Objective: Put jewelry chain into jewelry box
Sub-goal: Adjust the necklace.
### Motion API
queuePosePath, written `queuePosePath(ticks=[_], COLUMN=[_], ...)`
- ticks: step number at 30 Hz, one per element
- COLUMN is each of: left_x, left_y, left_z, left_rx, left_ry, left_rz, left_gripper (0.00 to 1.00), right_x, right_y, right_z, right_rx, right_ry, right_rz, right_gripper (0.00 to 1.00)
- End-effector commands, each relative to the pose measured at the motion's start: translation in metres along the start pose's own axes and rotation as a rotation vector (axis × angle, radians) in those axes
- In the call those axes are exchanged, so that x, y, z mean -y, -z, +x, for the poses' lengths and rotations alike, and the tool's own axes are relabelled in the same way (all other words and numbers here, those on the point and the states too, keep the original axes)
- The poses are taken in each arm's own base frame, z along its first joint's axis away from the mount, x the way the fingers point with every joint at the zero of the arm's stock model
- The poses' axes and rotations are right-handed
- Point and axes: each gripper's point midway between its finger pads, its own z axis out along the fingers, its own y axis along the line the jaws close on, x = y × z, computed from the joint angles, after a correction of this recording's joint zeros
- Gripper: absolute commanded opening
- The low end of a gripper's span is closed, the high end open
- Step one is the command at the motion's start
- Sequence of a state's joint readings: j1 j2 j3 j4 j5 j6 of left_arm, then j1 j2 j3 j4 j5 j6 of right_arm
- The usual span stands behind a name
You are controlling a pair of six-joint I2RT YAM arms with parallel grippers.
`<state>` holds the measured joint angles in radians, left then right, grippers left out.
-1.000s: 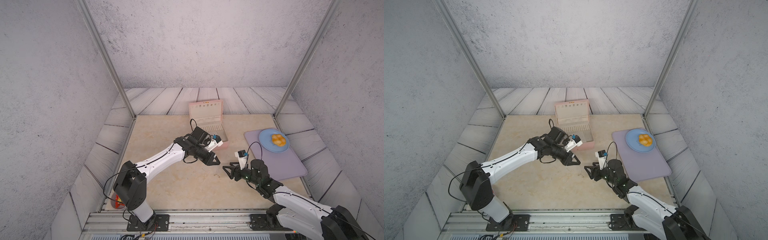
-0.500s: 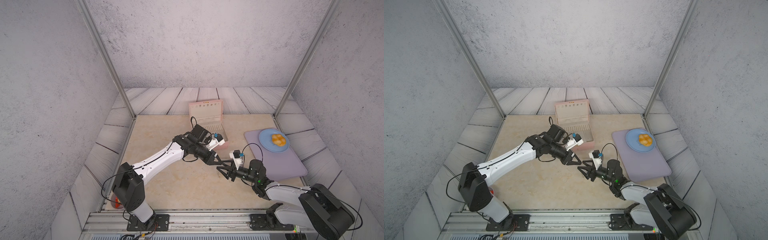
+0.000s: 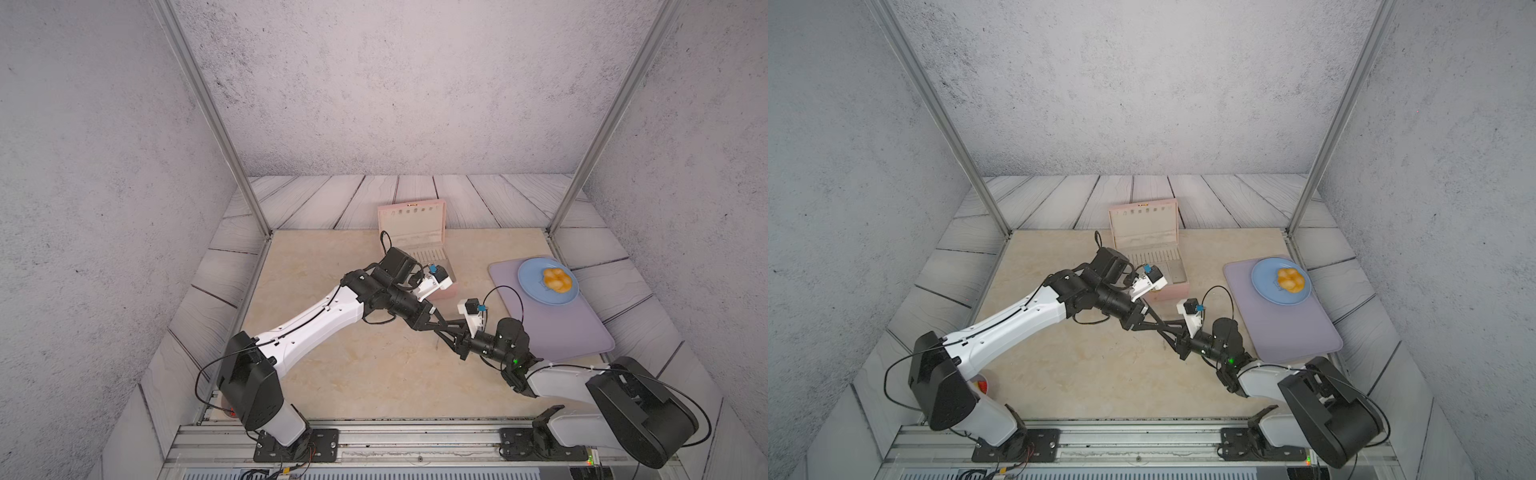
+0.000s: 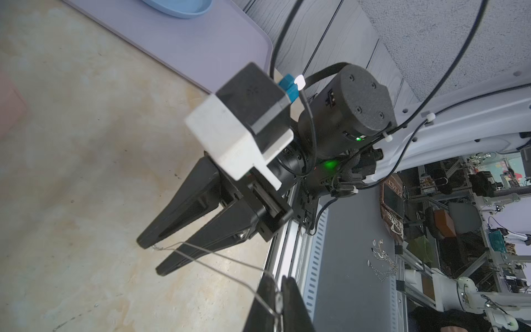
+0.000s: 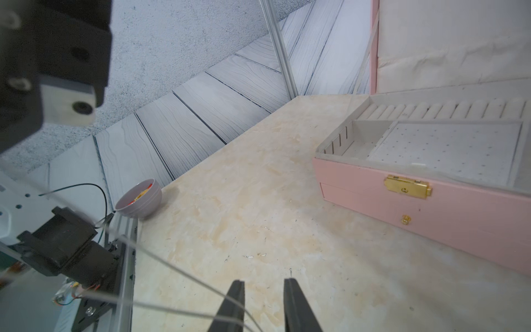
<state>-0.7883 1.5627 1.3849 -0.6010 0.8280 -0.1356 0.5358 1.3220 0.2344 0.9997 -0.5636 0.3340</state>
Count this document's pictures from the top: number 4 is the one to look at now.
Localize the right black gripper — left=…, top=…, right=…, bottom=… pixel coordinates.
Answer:
left=136, top=141, right=310, bottom=276

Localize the purple placemat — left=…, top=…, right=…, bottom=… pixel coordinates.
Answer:
left=68, top=1, right=272, bottom=93

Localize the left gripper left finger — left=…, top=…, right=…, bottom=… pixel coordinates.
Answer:
left=243, top=274, right=282, bottom=332

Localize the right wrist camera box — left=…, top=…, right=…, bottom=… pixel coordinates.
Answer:
left=185, top=62, right=306, bottom=190

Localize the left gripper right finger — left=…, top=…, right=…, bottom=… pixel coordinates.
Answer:
left=282, top=276, right=315, bottom=332

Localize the thin silver jewelry chain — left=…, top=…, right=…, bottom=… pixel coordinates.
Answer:
left=151, top=240, right=284, bottom=318

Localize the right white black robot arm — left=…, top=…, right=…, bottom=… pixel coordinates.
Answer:
left=136, top=62, right=530, bottom=276

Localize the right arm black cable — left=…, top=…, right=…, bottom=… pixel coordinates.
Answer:
left=268, top=0, right=490, bottom=235

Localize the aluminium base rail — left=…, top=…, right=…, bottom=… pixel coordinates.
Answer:
left=265, top=211, right=329, bottom=319

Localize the pink jewelry box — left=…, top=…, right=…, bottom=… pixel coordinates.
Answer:
left=0, top=73, right=27, bottom=137

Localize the blue plate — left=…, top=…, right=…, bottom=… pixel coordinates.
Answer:
left=143, top=0, right=213, bottom=19

